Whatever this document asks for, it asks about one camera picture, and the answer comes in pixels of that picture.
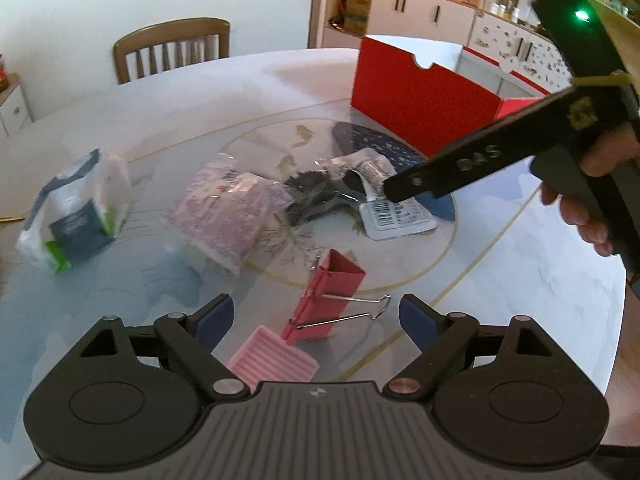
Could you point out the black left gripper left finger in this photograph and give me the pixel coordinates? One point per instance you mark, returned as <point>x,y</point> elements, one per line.
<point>186,346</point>

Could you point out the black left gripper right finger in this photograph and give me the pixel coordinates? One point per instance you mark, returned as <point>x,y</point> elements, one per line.
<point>444,342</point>

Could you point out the white sideboard cabinet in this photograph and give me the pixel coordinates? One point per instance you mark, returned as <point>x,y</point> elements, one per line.
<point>14,110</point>

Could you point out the white wall cabinet unit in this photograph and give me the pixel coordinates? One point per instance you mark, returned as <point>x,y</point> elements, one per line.
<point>504,46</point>

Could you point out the person's right hand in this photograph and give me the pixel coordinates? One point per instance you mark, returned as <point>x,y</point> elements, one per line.
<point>610,150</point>

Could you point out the purple printed snack bag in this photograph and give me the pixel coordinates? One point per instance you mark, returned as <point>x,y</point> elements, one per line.
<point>224,209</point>

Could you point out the wooden chair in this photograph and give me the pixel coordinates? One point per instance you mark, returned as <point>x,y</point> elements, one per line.
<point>157,48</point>

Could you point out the red storage box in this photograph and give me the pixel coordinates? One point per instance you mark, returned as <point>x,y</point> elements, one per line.
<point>432,93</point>

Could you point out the dark contents clear packet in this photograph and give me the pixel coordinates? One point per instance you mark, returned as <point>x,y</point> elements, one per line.
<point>355,182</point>

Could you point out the pink ribbed soap tray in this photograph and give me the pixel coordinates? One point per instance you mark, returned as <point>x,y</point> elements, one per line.
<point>266,357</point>

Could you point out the pink binder clip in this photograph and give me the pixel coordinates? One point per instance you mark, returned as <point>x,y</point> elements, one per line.
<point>330,298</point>

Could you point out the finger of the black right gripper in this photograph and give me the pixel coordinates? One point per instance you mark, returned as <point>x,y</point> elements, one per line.
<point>411,182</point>

